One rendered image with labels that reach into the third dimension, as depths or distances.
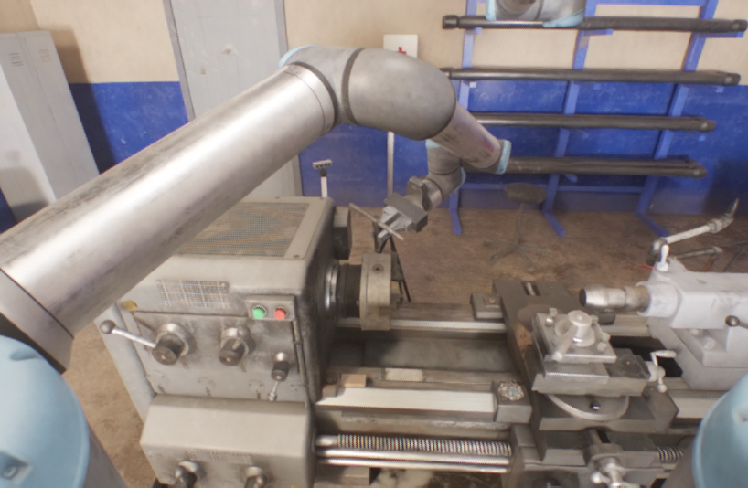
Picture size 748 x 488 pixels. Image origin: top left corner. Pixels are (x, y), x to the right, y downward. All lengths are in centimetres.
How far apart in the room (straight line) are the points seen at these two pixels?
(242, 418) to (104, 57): 420
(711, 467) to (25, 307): 47
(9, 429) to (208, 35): 425
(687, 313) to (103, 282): 149
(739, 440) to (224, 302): 104
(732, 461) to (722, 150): 512
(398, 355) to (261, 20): 335
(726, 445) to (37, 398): 35
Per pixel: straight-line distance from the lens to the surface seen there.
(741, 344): 170
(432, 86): 63
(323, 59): 65
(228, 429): 140
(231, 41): 433
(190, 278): 115
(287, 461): 137
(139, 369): 148
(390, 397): 136
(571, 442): 133
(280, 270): 107
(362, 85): 61
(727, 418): 28
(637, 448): 140
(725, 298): 160
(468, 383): 143
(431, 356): 164
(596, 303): 145
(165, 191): 46
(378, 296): 122
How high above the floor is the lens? 190
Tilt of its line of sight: 30 degrees down
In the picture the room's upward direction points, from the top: 1 degrees counter-clockwise
